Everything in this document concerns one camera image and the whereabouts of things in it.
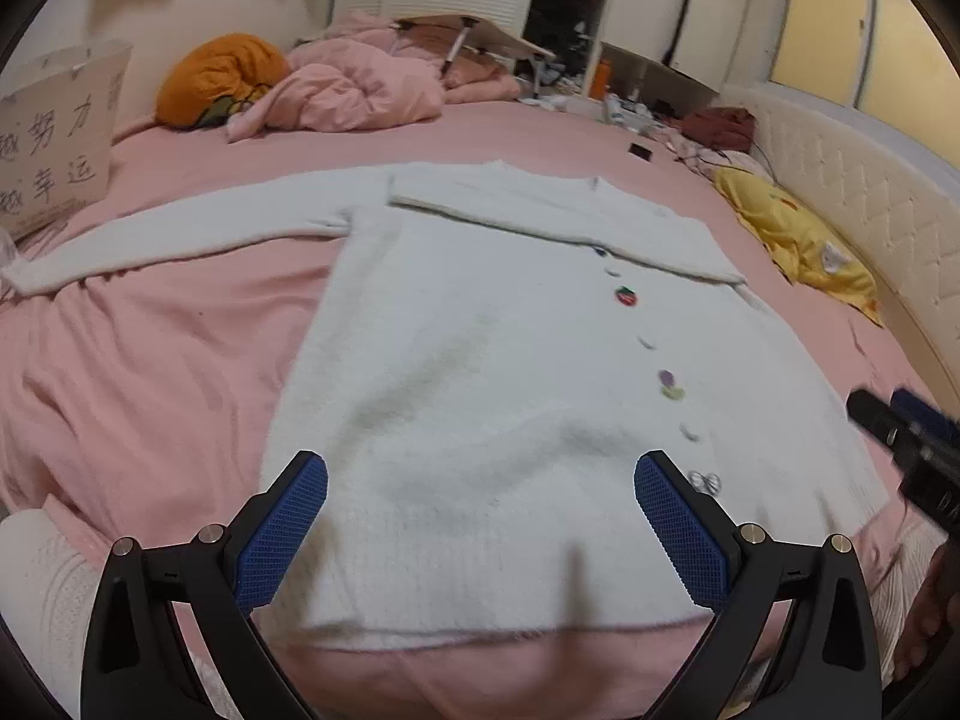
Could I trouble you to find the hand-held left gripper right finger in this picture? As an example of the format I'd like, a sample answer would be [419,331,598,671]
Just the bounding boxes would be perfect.
[634,450,883,720]

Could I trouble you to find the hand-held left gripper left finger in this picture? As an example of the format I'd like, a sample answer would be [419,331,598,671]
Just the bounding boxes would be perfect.
[80,450,330,720]

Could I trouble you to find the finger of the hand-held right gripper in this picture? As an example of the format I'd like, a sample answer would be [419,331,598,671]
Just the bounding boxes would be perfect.
[847,388,910,451]
[891,388,960,445]

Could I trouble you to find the white fuzzy cardigan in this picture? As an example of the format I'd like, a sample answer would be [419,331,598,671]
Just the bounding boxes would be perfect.
[0,159,891,652]

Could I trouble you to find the person's right hand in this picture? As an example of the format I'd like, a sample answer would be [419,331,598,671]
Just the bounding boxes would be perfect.
[894,540,960,683]

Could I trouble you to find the white knit cloth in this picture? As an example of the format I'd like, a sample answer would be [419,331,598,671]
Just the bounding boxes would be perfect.
[0,508,102,717]
[874,514,950,680]

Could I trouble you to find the yellow cloth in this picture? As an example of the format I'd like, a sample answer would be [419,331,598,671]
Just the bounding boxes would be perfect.
[712,166,886,327]

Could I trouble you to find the pink bed sheet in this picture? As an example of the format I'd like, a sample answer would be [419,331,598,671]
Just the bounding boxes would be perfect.
[0,94,947,720]

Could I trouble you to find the white padded headboard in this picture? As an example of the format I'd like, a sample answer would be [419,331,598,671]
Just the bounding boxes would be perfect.
[739,84,960,421]

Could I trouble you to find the dark red cloth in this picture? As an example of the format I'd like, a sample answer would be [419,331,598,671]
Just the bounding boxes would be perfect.
[671,106,758,157]

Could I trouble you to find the crumpled pink quilt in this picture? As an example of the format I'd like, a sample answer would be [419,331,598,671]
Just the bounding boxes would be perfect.
[226,11,526,143]

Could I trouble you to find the white paper bag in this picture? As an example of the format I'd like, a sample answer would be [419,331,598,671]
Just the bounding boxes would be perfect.
[0,39,134,242]

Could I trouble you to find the orange plush pillow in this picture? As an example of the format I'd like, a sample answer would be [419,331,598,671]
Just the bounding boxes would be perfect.
[154,33,290,130]

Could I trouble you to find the white wardrobe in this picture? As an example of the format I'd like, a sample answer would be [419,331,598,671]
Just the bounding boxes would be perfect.
[596,0,788,77]

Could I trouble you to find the folding bed table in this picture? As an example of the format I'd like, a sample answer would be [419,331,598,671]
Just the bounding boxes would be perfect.
[391,13,557,100]

